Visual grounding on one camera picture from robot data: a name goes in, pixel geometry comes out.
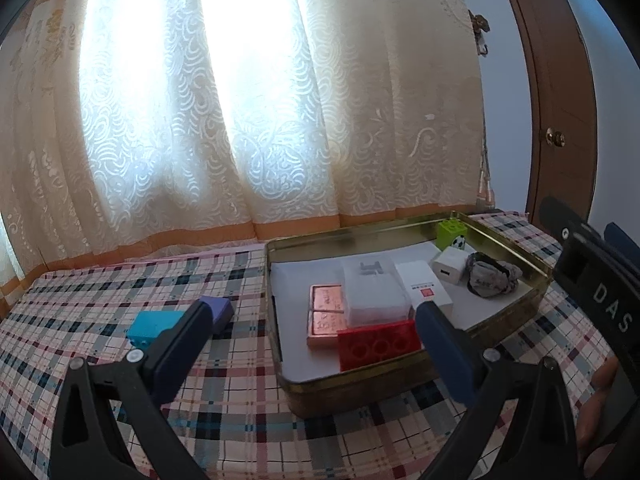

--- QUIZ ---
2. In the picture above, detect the purple block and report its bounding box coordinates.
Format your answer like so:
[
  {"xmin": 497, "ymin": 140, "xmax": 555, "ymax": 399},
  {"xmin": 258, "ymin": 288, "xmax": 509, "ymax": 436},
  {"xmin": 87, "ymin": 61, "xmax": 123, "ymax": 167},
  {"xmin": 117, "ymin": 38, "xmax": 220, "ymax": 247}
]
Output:
[{"xmin": 197, "ymin": 296, "xmax": 235, "ymax": 336}]

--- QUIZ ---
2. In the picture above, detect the cream patterned curtain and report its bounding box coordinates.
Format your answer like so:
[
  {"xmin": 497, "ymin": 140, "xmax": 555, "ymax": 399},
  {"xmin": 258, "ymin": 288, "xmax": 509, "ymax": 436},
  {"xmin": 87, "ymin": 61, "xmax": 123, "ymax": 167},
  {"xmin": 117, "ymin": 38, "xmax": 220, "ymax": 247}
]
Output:
[{"xmin": 0, "ymin": 0, "xmax": 497, "ymax": 313}]

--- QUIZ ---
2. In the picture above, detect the green toy building brick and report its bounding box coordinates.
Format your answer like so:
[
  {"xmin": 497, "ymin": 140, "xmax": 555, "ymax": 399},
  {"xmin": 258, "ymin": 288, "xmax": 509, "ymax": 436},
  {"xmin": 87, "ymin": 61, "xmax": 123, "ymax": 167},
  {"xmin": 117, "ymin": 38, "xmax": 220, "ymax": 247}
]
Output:
[{"xmin": 436, "ymin": 220, "xmax": 470, "ymax": 252}]

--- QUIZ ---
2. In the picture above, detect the grey cloth item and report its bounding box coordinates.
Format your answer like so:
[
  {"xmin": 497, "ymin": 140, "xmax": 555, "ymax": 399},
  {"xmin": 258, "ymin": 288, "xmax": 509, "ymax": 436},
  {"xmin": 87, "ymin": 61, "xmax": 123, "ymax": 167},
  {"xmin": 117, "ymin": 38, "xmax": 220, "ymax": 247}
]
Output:
[{"xmin": 465, "ymin": 252, "xmax": 523, "ymax": 298}]

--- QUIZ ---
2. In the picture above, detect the gold metal tin box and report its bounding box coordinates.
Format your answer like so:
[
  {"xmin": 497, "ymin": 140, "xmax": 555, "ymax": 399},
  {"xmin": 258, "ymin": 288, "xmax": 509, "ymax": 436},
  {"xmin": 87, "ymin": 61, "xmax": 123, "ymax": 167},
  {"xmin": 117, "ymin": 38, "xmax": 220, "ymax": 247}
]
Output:
[{"xmin": 264, "ymin": 211, "xmax": 553, "ymax": 418}]

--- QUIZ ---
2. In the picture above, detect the copper coloured flat box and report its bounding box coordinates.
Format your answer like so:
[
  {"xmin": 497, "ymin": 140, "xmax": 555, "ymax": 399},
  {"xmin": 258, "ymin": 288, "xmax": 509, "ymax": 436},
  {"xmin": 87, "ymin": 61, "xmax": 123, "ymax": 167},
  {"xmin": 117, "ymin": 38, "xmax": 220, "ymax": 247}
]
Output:
[{"xmin": 306, "ymin": 284, "xmax": 351, "ymax": 350}]

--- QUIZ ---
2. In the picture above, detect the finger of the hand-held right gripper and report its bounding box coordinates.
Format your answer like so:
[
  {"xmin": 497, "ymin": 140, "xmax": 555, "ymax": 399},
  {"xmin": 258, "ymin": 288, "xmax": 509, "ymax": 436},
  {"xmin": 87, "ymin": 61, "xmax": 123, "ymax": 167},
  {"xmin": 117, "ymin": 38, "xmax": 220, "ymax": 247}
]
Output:
[{"xmin": 604, "ymin": 222, "xmax": 640, "ymax": 263}]

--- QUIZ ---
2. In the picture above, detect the brown wooden door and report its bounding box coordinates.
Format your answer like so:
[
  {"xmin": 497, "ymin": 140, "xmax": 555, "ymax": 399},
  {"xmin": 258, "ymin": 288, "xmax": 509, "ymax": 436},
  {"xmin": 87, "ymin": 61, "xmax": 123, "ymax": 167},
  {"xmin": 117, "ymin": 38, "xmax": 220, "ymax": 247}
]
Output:
[{"xmin": 492, "ymin": 0, "xmax": 599, "ymax": 241}]

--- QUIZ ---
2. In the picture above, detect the metal wall hook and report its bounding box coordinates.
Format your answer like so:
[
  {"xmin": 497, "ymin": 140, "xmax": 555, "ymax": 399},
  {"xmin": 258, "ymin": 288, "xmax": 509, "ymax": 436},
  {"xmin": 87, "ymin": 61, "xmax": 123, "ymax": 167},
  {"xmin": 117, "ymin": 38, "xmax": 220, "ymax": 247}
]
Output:
[{"xmin": 467, "ymin": 10, "xmax": 491, "ymax": 56}]

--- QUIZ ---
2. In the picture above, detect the white paper liner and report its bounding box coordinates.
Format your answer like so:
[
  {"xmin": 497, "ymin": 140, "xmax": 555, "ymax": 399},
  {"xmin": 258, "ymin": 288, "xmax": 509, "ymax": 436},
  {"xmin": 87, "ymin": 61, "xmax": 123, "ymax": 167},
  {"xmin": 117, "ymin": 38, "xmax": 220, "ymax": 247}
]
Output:
[{"xmin": 270, "ymin": 242, "xmax": 533, "ymax": 381}]

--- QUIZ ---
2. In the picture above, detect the red toy building brick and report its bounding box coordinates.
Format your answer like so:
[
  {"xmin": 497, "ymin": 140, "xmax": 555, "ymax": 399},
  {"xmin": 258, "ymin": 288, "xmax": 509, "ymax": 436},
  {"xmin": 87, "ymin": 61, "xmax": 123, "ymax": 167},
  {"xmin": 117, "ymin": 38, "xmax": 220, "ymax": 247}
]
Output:
[{"xmin": 336, "ymin": 319, "xmax": 423, "ymax": 373}]

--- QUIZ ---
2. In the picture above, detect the white box with red label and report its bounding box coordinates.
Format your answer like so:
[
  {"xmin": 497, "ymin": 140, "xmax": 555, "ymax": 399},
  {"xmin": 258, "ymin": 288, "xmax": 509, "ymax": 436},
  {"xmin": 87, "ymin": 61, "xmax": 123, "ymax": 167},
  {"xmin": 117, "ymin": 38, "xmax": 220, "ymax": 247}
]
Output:
[{"xmin": 395, "ymin": 260, "xmax": 455, "ymax": 320}]

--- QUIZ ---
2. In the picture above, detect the translucent white plastic box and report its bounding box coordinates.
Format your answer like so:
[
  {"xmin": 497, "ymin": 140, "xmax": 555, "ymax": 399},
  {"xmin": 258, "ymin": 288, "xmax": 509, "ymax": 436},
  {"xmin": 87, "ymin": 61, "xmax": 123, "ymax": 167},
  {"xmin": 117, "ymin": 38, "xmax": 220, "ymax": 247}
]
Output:
[{"xmin": 341, "ymin": 255, "xmax": 410, "ymax": 328}]

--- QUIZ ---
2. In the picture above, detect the white charger plug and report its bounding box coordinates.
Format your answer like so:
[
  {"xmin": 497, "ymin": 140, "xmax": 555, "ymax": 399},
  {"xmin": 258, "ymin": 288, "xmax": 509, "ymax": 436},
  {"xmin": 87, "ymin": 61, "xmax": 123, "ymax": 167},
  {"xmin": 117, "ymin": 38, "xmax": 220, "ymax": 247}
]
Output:
[{"xmin": 431, "ymin": 247, "xmax": 471, "ymax": 286}]

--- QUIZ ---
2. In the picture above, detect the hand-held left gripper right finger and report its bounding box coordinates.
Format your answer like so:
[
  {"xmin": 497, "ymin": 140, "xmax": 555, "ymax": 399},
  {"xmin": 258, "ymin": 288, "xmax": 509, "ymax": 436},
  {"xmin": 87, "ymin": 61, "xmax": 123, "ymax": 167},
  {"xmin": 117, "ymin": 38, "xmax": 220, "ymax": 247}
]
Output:
[{"xmin": 415, "ymin": 301, "xmax": 581, "ymax": 480}]

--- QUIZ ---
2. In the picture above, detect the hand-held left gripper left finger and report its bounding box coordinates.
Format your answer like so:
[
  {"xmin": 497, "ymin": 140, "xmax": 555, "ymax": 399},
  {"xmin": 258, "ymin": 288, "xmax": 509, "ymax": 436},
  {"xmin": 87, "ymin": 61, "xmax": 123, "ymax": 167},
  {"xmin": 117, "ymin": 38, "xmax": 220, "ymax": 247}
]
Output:
[{"xmin": 47, "ymin": 297, "xmax": 216, "ymax": 480}]

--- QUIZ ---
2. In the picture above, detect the teal block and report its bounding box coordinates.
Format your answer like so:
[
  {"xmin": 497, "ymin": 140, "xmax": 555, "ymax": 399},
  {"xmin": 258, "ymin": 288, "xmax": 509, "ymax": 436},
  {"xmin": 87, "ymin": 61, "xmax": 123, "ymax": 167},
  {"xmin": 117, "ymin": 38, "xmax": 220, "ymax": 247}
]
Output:
[{"xmin": 126, "ymin": 310, "xmax": 188, "ymax": 350}]

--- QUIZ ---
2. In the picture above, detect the person's right hand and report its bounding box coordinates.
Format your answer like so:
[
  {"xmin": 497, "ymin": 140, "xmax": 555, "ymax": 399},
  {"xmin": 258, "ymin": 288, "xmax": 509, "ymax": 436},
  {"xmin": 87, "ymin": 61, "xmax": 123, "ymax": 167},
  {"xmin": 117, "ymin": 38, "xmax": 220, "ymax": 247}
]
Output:
[{"xmin": 575, "ymin": 355, "xmax": 622, "ymax": 458}]

